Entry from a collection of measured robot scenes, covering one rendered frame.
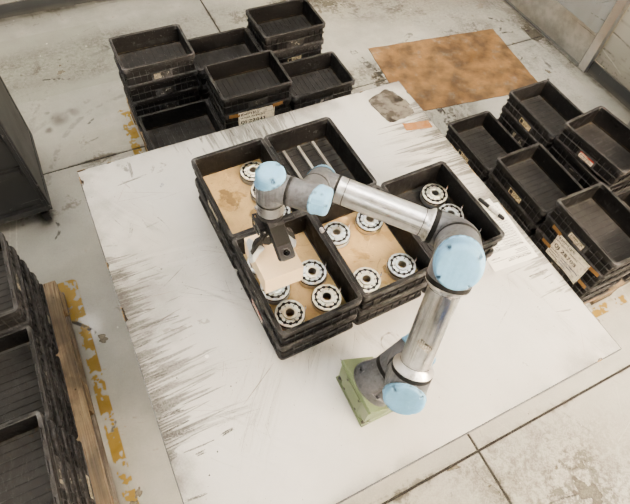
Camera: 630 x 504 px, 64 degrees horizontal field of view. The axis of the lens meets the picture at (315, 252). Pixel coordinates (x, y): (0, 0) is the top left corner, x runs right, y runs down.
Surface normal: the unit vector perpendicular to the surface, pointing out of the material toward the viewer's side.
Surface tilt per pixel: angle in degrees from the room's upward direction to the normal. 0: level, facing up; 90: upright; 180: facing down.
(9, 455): 0
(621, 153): 0
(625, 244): 0
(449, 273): 52
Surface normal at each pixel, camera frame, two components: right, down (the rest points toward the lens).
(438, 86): 0.07, -0.54
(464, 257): -0.20, 0.32
